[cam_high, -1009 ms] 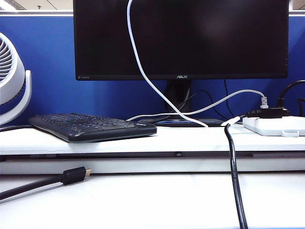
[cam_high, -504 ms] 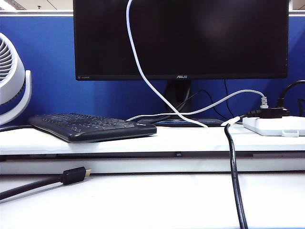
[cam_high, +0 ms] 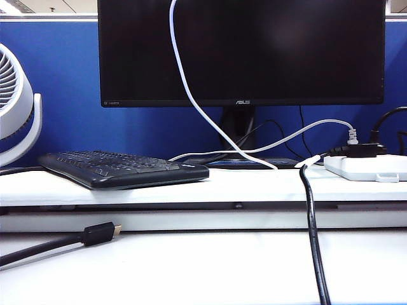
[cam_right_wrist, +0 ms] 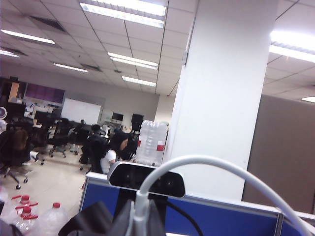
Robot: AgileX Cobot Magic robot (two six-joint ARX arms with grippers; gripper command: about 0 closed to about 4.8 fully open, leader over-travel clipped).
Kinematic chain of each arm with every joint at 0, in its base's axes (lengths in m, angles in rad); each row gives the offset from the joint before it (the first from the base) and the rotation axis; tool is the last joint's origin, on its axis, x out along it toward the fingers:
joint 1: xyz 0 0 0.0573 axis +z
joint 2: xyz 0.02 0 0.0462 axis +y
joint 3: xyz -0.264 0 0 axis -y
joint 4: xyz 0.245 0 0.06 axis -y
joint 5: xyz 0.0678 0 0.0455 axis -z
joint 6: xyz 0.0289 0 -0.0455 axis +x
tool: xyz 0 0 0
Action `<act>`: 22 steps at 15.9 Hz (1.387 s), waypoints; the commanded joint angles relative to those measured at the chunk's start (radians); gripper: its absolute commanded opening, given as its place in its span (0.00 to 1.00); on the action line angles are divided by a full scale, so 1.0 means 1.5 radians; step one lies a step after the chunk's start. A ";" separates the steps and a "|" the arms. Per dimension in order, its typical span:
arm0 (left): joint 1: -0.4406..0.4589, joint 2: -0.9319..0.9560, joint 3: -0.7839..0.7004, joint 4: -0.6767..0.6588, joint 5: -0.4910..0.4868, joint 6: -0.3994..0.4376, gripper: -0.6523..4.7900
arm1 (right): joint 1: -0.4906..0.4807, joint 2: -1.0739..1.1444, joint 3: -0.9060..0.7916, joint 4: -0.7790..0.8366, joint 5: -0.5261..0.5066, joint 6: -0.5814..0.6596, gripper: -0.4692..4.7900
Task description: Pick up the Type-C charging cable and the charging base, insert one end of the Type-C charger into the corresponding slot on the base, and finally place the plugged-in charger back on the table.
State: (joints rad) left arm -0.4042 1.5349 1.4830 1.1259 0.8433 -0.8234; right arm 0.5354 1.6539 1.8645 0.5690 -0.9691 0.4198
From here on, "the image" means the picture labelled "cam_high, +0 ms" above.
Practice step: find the black ASUS monitor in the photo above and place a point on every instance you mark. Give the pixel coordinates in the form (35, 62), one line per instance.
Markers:
(286, 47)

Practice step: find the dark glossy monitor base plate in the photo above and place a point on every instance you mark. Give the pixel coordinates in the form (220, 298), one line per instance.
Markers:
(229, 164)

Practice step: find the white power strip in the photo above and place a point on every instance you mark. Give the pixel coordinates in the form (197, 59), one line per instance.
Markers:
(356, 168)

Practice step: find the black plug adapter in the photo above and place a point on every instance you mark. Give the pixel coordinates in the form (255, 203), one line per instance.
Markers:
(362, 150)

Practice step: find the black keyboard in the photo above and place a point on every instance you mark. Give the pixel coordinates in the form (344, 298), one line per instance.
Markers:
(127, 178)

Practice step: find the white desk fan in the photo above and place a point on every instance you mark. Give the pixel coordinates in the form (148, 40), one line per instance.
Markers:
(16, 105)

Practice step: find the black monitor stand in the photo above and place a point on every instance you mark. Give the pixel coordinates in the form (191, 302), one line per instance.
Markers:
(241, 127)

